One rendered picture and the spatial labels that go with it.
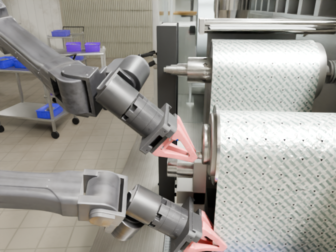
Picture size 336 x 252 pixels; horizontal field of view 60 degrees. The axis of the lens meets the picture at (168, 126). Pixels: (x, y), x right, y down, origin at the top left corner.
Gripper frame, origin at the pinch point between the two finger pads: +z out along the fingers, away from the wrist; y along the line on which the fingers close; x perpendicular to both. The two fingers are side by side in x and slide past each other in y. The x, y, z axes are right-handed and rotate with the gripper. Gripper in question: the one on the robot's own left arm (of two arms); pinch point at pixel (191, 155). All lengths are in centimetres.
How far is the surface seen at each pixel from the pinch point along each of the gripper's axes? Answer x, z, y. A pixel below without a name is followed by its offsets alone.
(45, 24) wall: -298, -255, -837
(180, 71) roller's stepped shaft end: 5.7, -7.7, -25.1
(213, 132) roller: 6.7, -1.4, 2.6
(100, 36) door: -222, -114, -844
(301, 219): 5.9, 20.5, 6.2
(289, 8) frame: 43, 17, -79
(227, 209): -1.6, 9.8, 5.6
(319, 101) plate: 24, 30, -34
